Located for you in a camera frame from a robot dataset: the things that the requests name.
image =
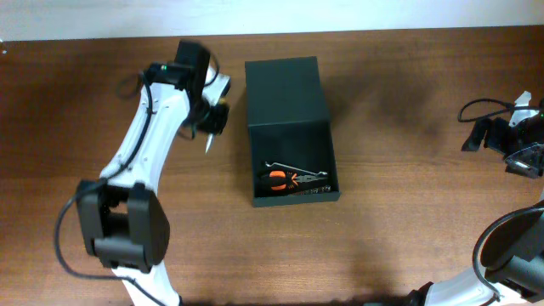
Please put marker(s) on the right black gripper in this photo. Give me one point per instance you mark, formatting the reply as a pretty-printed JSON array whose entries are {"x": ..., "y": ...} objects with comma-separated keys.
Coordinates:
[{"x": 495, "y": 133}]

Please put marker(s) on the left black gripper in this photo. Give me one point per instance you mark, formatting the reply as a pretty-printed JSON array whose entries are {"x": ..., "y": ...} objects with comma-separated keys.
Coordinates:
[{"x": 217, "y": 117}]

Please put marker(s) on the yellow black screwdriver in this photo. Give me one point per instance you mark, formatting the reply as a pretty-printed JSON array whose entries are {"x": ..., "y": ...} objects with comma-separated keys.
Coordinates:
[{"x": 209, "y": 142}]

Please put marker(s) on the orange black needle-nose pliers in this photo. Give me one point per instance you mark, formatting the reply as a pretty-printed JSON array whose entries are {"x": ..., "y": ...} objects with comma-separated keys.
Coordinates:
[{"x": 283, "y": 181}]

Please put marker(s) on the silver ratchet wrench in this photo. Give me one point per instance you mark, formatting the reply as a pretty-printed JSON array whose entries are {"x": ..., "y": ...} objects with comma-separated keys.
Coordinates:
[{"x": 295, "y": 169}]

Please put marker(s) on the orange socket bit rail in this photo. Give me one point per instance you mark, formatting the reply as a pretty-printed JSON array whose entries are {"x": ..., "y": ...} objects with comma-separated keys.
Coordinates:
[{"x": 316, "y": 190}]

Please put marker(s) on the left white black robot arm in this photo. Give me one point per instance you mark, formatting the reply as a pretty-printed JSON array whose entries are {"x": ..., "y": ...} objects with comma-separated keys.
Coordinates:
[{"x": 122, "y": 221}]

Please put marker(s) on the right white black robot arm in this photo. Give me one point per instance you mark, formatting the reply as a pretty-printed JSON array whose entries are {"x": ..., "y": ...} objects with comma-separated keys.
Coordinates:
[{"x": 507, "y": 259}]

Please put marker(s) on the black open box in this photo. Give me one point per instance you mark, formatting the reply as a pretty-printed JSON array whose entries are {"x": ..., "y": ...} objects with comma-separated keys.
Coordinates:
[{"x": 289, "y": 122}]

